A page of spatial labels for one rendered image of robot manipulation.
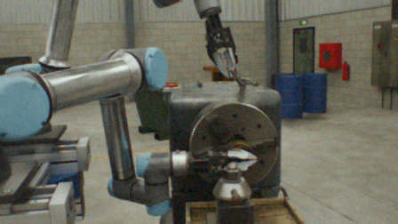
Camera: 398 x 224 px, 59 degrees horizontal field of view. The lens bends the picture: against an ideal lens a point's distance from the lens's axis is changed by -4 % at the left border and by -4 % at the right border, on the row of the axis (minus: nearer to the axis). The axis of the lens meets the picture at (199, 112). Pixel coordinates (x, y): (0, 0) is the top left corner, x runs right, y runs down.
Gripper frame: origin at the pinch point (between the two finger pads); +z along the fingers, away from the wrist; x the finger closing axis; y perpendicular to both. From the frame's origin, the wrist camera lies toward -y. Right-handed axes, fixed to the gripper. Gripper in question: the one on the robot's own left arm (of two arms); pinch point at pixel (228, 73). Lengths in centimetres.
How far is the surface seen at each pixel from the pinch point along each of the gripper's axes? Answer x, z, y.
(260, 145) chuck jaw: 3.5, 26.3, -2.4
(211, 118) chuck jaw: -9.2, 13.2, -6.0
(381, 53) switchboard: 428, 123, -681
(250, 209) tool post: -9, 24, 46
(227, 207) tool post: -13, 22, 46
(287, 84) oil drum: 177, 112, -615
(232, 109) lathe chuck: -1.5, 12.9, -8.4
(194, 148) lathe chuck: -18.1, 21.5, -8.5
